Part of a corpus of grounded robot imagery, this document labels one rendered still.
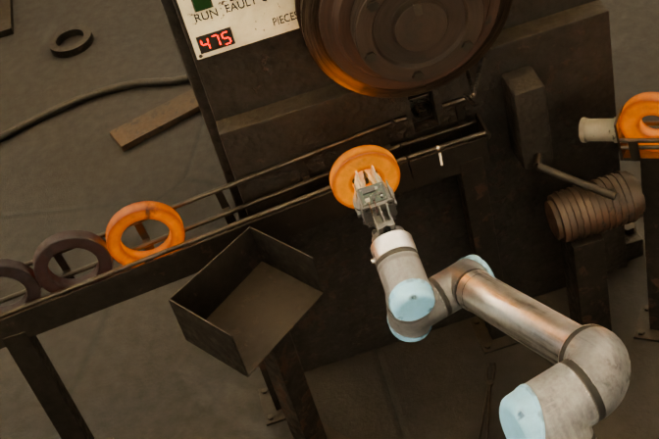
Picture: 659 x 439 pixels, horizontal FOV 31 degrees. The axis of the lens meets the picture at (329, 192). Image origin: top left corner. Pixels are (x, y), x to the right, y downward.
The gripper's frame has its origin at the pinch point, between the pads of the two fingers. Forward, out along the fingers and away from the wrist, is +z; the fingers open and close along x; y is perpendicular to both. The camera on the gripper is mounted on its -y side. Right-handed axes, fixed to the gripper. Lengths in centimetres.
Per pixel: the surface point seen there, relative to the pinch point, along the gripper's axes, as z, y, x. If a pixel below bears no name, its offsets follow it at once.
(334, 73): 19.2, 11.3, -0.8
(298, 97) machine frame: 29.3, -5.4, 7.9
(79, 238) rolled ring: 15, -12, 66
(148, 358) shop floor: 24, -94, 72
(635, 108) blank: 0, -10, -64
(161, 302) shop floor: 45, -100, 65
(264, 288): -7.1, -22.6, 29.2
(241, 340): -19.3, -20.3, 37.1
